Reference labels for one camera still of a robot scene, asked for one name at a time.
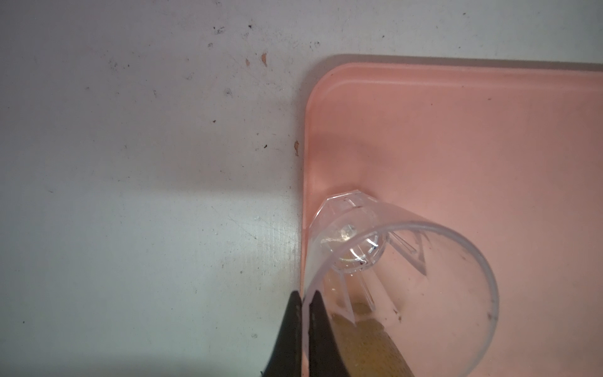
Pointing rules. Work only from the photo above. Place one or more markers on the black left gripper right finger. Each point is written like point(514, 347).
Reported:
point(324, 357)

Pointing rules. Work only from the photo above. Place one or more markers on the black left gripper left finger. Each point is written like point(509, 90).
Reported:
point(285, 360)

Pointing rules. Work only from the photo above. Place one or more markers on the clear faceted glass tumbler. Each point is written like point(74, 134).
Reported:
point(430, 287)

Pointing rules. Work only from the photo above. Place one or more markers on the pink plastic tray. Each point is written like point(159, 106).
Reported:
point(509, 158)

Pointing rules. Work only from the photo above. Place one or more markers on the dark olive dotted glass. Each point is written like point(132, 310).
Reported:
point(365, 347)

